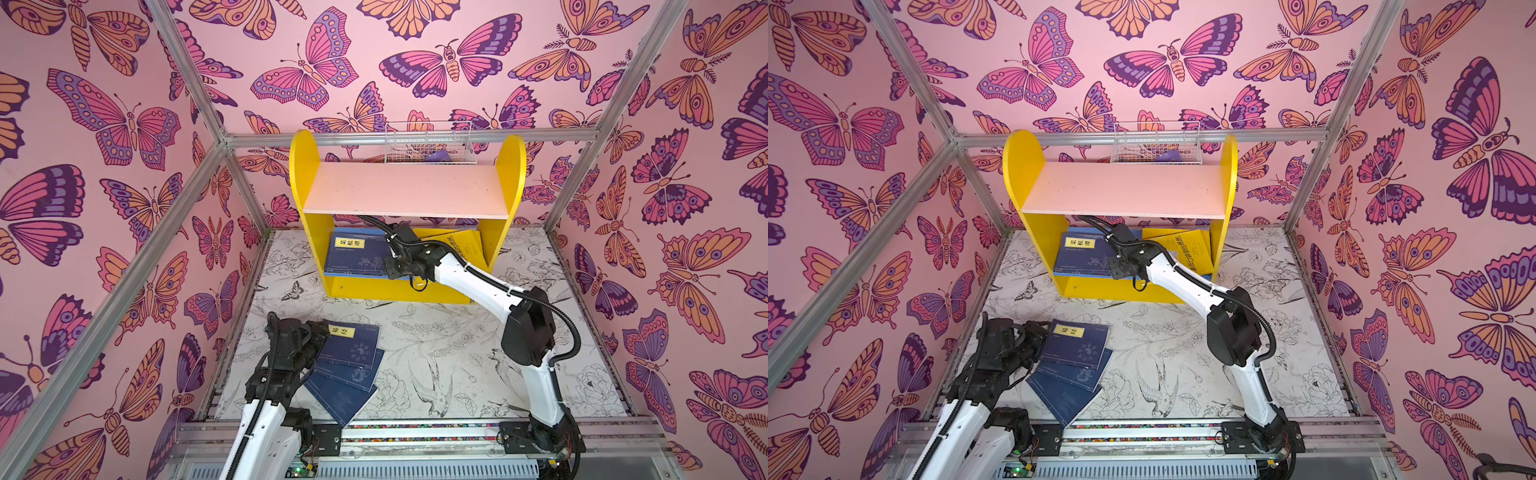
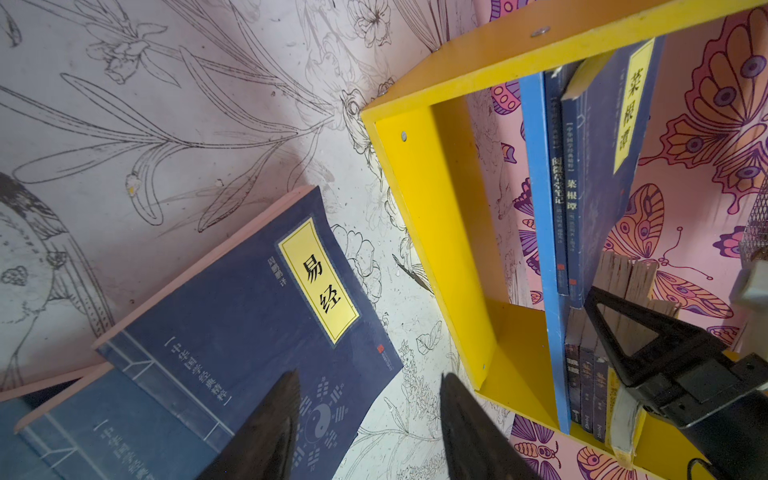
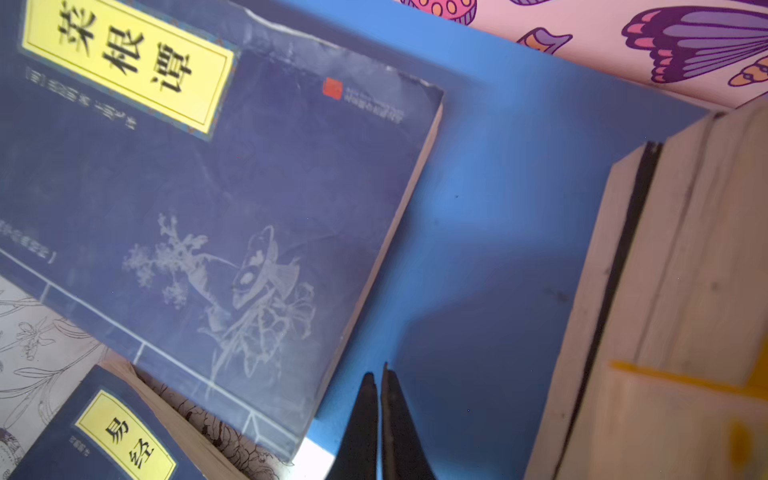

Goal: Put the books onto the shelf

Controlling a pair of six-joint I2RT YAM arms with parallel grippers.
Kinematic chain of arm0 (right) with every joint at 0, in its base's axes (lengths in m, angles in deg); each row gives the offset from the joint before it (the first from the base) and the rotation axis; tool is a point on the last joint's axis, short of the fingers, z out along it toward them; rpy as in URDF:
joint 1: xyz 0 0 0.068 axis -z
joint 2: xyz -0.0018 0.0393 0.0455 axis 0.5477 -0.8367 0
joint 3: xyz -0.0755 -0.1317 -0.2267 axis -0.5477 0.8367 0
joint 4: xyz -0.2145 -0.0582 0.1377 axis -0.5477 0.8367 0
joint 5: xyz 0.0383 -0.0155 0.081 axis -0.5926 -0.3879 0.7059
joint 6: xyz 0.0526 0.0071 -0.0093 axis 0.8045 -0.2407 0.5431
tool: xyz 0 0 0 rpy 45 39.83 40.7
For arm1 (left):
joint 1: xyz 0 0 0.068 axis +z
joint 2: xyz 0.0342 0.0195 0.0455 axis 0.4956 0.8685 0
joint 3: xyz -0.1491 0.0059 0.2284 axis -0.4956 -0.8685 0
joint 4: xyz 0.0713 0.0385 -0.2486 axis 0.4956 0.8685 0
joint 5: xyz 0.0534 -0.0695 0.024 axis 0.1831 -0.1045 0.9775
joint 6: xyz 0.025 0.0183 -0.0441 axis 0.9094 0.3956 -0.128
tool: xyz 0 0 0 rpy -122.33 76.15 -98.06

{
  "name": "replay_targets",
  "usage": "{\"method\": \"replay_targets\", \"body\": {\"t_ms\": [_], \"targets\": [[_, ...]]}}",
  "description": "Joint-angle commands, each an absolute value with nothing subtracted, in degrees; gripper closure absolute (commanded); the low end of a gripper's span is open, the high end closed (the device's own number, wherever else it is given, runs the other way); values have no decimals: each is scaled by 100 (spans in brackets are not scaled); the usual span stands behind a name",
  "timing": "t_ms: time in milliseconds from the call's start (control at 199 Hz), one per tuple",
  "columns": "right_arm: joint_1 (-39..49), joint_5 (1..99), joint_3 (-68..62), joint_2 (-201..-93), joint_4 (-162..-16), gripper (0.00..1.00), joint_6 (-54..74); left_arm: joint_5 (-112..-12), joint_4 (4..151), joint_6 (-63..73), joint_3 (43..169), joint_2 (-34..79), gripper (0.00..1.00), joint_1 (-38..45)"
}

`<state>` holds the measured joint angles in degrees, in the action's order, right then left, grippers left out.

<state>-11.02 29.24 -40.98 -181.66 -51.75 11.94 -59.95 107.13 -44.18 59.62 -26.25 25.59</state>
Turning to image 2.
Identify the navy book yellow label top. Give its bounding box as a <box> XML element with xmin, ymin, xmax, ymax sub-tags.
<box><xmin>543</xmin><ymin>61</ymin><xmax>580</xmax><ymax>302</ymax></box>

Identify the dark portrait book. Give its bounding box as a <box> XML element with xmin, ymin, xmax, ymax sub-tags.
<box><xmin>593</xmin><ymin>251</ymin><xmax>632</xmax><ymax>443</ymax></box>
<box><xmin>578</xmin><ymin>251</ymin><xmax>616</xmax><ymax>434</ymax></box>

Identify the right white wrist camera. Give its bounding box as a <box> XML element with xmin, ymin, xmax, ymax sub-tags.
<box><xmin>730</xmin><ymin>260</ymin><xmax>767</xmax><ymax>360</ymax></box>

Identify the clear wire basket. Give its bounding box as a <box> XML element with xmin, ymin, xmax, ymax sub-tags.
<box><xmin>739</xmin><ymin>181</ymin><xmax>768</xmax><ymax>267</ymax></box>

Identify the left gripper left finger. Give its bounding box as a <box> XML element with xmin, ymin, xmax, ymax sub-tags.
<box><xmin>198</xmin><ymin>370</ymin><xmax>301</xmax><ymax>479</ymax></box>

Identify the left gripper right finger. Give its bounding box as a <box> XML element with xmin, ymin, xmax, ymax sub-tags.
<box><xmin>440</xmin><ymin>373</ymin><xmax>539</xmax><ymax>480</ymax></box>

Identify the yellow cartoon book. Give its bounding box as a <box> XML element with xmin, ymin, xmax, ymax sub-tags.
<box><xmin>603</xmin><ymin>254</ymin><xmax>654</xmax><ymax>455</ymax></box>
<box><xmin>606</xmin><ymin>316</ymin><xmax>656</xmax><ymax>469</ymax></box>

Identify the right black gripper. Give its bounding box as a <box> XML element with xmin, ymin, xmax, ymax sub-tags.
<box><xmin>584</xmin><ymin>287</ymin><xmax>767</xmax><ymax>479</ymax></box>

